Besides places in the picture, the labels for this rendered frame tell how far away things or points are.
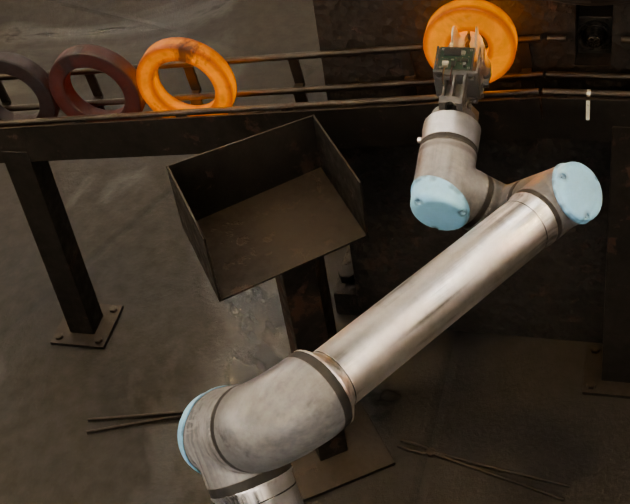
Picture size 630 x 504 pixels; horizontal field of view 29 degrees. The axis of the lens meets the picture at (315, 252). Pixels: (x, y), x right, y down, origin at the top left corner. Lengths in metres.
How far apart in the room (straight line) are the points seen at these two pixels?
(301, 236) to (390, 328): 0.48
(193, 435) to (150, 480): 0.89
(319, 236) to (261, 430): 0.57
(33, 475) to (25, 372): 0.29
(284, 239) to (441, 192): 0.32
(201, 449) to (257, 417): 0.13
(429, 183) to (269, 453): 0.52
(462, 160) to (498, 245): 0.21
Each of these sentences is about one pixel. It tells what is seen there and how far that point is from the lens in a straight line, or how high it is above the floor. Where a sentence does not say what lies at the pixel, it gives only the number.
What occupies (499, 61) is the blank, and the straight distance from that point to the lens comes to 2.10.
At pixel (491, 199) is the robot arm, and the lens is 1.88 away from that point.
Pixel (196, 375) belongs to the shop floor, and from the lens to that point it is 2.67.
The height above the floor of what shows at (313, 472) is 0.01.
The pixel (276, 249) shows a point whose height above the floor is 0.60.
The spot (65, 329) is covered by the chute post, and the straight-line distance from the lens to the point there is 2.85.
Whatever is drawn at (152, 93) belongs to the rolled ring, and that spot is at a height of 0.67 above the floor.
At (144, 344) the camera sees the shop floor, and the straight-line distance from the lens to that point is 2.77.
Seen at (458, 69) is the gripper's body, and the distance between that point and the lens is 1.96.
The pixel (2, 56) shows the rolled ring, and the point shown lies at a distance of 2.41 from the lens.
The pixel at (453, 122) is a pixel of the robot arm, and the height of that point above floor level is 0.80.
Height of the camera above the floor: 1.95
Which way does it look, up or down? 43 degrees down
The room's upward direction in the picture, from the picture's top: 10 degrees counter-clockwise
